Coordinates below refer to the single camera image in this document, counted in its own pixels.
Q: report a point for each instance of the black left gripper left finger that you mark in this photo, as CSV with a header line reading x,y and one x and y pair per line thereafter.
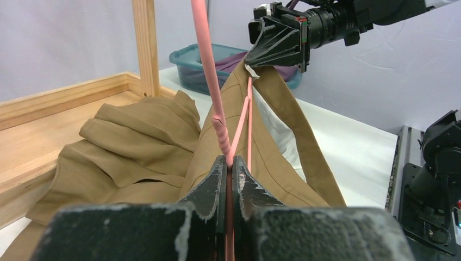
x,y
191,229

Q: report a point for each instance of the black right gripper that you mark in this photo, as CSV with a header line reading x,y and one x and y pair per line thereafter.
x,y
287,37

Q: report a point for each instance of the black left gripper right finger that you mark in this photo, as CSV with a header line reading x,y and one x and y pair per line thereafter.
x,y
267,229

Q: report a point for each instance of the tan brown pleated skirt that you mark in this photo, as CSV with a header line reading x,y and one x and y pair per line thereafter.
x,y
155,151

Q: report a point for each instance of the pink thin hanger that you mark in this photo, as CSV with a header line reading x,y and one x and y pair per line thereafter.
x,y
219,122

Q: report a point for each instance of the purple garment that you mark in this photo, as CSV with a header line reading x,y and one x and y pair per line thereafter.
x,y
228,65

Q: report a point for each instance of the teal plastic bin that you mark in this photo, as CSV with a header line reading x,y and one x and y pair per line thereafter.
x,y
191,72

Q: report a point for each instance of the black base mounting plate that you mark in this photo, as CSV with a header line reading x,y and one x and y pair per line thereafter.
x,y
424,188

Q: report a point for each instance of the wooden clothes rack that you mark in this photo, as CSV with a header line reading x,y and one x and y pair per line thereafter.
x,y
35,128

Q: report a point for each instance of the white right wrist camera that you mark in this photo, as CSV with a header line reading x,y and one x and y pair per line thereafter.
x,y
262,10

